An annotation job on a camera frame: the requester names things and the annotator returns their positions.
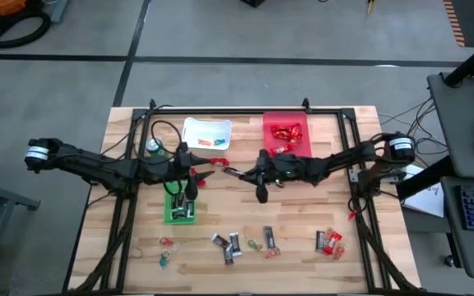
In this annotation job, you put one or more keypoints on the green candy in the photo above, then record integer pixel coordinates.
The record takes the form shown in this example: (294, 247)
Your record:
(254, 244)

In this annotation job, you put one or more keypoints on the wooden stick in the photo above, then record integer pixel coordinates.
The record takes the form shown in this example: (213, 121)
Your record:
(370, 6)

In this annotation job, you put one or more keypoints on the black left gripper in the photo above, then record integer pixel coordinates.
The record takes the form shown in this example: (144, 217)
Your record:
(175, 168)

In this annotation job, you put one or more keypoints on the teal candy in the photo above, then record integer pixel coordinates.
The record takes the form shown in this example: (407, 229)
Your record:
(164, 260)
(219, 141)

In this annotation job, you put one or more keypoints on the black caster wheel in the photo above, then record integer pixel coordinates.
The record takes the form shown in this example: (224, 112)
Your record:
(449, 261)

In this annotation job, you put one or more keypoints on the grey metal box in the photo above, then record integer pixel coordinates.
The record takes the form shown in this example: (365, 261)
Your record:
(59, 10)

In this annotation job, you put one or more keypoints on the green plastic basket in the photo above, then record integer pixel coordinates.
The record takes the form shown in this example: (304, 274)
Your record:
(168, 218)

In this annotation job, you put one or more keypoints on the orange shop vacuum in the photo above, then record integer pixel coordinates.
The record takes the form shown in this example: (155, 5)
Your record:
(2, 6)

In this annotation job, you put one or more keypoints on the red plastic basket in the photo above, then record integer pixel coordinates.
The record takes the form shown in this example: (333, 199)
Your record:
(307, 123)

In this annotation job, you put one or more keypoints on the small red tag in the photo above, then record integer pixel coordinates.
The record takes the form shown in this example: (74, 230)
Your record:
(351, 214)

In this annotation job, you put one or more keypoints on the red candy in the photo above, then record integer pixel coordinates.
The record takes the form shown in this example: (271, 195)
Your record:
(165, 241)
(339, 251)

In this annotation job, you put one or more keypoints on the green soda can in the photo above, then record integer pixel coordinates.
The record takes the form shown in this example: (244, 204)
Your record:
(152, 144)

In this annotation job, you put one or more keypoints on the white plastic basket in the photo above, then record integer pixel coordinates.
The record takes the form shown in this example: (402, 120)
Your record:
(206, 129)

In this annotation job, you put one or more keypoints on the grey metal bracket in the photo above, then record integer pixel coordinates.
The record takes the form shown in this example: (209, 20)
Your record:
(354, 177)

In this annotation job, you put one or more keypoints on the silver foil snack packet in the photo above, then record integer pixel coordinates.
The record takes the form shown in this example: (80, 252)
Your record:
(228, 255)

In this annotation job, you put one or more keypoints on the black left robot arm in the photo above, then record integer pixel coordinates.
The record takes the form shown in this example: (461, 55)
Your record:
(97, 164)

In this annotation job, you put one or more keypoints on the black diagonal bar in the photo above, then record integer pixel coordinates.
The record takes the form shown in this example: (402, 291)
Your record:
(430, 174)

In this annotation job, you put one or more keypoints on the white paper sheet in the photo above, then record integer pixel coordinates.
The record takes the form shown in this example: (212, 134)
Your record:
(428, 201)

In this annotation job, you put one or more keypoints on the black diagonal pole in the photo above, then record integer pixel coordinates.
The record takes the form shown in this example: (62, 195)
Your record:
(471, 61)

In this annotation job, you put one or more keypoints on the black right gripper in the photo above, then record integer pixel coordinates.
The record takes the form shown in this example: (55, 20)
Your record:
(282, 170)

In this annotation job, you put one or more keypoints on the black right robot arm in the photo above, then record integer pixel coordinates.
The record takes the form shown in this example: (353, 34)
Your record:
(344, 158)

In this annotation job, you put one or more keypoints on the orange candy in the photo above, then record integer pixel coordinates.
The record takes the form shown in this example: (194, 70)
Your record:
(205, 142)
(272, 253)

